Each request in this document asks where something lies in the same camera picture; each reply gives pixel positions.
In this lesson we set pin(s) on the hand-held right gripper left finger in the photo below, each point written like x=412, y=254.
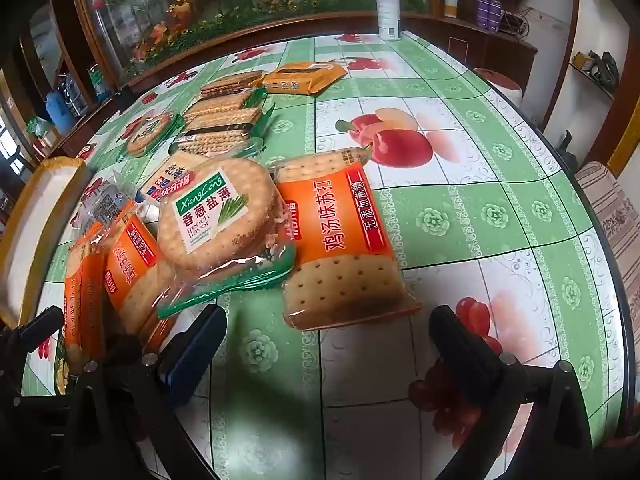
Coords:
x=194, y=352

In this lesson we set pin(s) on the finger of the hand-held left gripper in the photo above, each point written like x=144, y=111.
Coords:
x=42, y=325

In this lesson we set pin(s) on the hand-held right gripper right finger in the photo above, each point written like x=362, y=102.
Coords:
x=462, y=347

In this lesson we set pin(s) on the orange square cracker packet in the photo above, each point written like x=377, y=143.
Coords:
x=330, y=240
x=132, y=270
x=82, y=300

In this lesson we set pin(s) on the yellow tray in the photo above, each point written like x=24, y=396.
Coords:
x=35, y=230

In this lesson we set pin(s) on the round cracker packet green label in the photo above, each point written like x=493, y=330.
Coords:
x=215, y=230
x=150, y=132

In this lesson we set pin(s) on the clear packet blue label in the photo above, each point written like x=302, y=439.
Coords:
x=102, y=205

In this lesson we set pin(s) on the rectangular cracker packet green edge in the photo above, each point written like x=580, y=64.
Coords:
x=215, y=142
x=225, y=105
x=225, y=121

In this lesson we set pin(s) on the square cracker packet yellow label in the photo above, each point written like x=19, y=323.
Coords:
x=230, y=87

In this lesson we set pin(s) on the green fruit-print tablecloth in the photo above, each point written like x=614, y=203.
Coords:
x=475, y=200

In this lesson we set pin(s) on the green bag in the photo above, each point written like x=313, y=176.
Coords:
x=37, y=126

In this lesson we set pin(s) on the striped chair cushion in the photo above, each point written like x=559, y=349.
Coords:
x=612, y=210

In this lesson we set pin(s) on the blue thermos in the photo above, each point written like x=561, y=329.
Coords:
x=59, y=110

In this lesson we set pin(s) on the bottle with green label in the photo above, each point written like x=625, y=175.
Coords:
x=97, y=82

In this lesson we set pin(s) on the white stool red top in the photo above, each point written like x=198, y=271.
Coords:
x=500, y=85

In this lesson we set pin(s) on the white spray bottle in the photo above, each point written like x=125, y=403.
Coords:
x=388, y=10

